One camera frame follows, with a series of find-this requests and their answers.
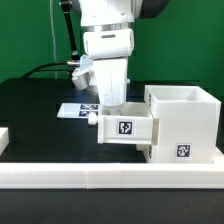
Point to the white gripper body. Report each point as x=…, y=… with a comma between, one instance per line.
x=107, y=59

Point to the white drawer tray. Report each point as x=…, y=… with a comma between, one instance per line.
x=134, y=125
x=146, y=150

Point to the white drawer cabinet box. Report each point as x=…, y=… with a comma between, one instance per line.
x=188, y=124

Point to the white front drawer tray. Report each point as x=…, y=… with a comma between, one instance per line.
x=146, y=150

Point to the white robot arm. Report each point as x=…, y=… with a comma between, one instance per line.
x=110, y=15

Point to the fiducial marker sheet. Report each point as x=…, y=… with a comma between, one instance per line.
x=77, y=110

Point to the white L-shaped border fence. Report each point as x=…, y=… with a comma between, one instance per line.
x=112, y=175

